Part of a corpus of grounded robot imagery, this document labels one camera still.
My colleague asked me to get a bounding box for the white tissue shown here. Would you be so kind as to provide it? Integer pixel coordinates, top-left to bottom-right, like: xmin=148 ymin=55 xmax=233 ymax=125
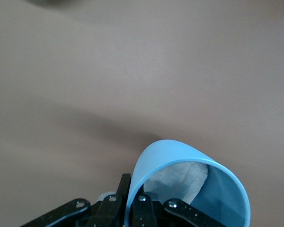
xmin=143 ymin=162 xmax=209 ymax=205

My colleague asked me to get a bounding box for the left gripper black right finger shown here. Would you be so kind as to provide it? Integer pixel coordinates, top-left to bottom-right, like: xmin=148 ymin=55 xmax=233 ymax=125
xmin=132 ymin=195 xmax=224 ymax=227

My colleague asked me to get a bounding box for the blue cup holding tissue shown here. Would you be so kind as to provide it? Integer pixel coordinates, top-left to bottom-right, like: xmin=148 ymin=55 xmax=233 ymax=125
xmin=124 ymin=139 xmax=252 ymax=227

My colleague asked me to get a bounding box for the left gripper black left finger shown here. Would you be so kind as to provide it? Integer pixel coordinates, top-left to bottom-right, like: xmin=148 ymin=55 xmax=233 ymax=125
xmin=21 ymin=174 xmax=132 ymax=227

